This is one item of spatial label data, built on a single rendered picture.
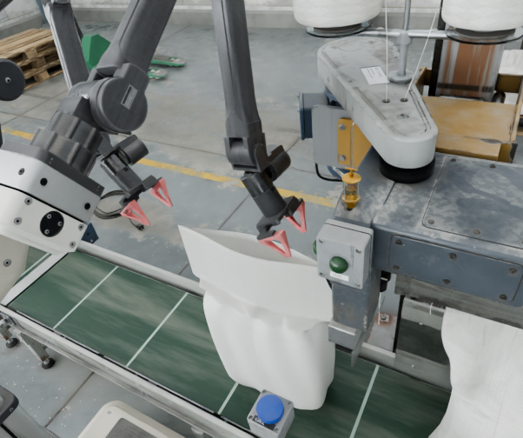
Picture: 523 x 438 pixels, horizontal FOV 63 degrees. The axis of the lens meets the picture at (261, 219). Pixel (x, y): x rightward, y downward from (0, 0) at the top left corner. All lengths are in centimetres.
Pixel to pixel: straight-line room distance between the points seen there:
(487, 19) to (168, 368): 144
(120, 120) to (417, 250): 47
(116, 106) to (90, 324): 142
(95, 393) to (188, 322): 64
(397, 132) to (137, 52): 42
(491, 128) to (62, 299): 181
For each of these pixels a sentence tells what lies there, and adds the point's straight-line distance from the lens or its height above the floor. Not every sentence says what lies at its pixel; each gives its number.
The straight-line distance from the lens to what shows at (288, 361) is 128.
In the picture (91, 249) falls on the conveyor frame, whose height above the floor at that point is 40.
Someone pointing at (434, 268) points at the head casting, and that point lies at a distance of 69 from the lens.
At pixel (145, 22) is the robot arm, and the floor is 160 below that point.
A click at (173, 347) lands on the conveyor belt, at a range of 176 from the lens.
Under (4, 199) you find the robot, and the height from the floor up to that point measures 149.
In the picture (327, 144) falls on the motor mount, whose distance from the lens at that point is 109.
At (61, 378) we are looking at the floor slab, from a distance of 238.
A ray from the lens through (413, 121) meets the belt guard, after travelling 76.
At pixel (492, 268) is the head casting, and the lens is 67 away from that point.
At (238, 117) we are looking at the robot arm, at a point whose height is 139.
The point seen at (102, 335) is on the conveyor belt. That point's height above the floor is 38.
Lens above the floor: 176
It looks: 39 degrees down
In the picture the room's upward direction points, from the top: 9 degrees counter-clockwise
